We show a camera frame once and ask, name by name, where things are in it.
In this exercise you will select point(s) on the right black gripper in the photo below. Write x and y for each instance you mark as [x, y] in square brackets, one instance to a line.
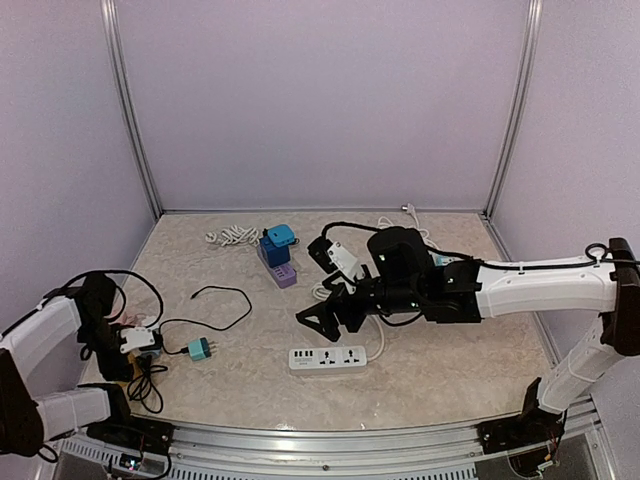
[324, 311]

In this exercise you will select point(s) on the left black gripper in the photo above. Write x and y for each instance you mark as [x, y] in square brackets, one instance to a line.
[114, 370]

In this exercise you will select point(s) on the purple power strip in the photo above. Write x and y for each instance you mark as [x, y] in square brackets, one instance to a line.
[284, 276]

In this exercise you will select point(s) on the white power strip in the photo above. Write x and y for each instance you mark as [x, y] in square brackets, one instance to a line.
[334, 359]

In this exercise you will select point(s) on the blue cube socket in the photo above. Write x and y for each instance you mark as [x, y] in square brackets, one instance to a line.
[274, 256]

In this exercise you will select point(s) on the light blue charger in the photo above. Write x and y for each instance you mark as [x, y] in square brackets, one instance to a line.
[281, 235]

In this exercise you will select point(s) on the teal charger with cable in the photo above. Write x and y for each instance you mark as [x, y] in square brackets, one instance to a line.
[201, 348]

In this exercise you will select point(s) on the yellow cube socket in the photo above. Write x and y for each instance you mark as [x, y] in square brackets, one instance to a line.
[132, 371]

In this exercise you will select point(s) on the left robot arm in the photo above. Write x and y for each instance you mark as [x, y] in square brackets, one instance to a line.
[28, 422]

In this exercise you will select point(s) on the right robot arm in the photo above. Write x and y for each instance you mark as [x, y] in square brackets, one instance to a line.
[605, 279]

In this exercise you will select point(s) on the pale blue round charger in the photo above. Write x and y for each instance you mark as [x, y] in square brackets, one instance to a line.
[152, 351]

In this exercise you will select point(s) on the pink charger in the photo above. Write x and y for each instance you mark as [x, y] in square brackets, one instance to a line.
[135, 319]

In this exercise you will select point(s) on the teal power strip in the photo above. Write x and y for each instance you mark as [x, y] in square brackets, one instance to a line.
[410, 210]

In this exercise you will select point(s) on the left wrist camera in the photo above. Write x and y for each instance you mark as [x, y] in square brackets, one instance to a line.
[135, 338]

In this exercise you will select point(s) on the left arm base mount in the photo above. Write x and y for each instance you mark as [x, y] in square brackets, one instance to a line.
[140, 434]

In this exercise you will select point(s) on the front aluminium rail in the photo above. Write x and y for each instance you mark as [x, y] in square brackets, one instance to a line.
[445, 451]

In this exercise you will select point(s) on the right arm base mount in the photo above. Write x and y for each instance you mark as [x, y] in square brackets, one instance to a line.
[512, 432]

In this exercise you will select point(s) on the left aluminium frame post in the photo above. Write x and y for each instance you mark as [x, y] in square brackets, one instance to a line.
[115, 49]

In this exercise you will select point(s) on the aluminium frame post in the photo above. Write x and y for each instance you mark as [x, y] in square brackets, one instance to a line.
[518, 105]
[115, 49]

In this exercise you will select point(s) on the right aluminium frame post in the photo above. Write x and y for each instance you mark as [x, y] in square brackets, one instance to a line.
[518, 105]

